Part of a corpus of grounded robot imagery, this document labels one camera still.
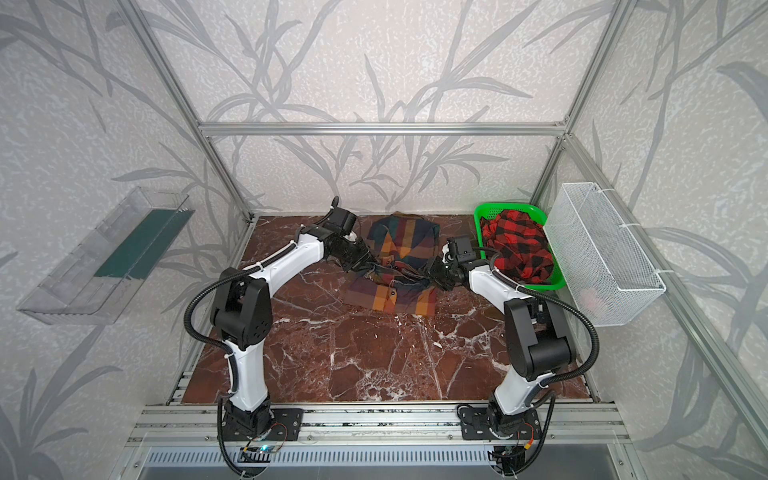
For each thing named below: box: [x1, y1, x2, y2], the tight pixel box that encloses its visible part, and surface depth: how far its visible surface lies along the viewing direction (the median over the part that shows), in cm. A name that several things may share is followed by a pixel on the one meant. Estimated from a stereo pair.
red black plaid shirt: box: [480, 210, 554, 284], surface depth 104 cm
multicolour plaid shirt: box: [345, 213, 442, 316], surface depth 95 cm
